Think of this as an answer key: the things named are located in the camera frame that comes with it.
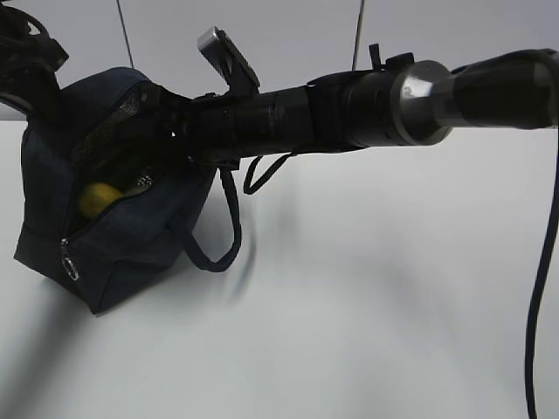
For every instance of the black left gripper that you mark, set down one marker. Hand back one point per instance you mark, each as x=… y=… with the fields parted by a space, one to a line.
x=33 y=91

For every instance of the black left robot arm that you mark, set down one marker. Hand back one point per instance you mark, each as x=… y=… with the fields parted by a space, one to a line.
x=30 y=58

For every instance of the yellow lemon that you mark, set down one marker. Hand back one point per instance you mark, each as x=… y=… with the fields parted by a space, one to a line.
x=96 y=197

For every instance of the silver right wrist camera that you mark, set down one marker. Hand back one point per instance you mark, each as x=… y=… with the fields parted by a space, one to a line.
x=224 y=56

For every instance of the navy blue lunch bag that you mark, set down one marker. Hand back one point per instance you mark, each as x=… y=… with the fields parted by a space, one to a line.
x=108 y=135

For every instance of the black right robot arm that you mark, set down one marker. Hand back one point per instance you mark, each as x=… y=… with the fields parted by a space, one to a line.
x=398 y=102

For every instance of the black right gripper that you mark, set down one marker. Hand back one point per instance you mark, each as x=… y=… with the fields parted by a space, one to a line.
x=177 y=122

